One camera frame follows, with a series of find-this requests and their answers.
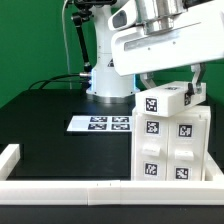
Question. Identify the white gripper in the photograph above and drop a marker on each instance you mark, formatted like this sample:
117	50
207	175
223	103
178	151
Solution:
197	36

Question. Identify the white U-shaped fence frame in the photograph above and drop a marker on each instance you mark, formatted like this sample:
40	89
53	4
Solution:
210	191

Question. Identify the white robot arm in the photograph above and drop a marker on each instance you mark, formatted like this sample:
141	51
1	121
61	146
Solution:
154	16

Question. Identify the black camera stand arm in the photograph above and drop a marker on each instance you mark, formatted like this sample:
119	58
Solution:
79	18

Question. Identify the white cabinet door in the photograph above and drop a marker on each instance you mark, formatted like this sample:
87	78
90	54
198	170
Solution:
186	147
149	147

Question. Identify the white cabinet top block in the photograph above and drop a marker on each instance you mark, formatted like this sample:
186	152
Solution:
168	99

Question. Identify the white cabinet body box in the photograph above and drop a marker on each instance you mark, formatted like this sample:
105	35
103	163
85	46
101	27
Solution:
170	148

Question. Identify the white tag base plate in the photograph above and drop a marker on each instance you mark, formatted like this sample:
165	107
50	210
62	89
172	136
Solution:
100	124

